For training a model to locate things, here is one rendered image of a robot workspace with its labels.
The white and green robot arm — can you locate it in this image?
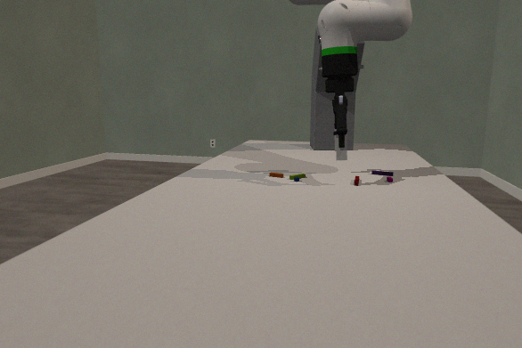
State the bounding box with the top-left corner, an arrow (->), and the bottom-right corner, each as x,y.
290,0 -> 412,79

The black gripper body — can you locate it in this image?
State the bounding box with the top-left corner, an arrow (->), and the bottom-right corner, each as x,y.
325,77 -> 354,99

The lime green rod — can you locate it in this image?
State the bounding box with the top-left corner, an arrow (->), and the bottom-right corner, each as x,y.
290,174 -> 306,180

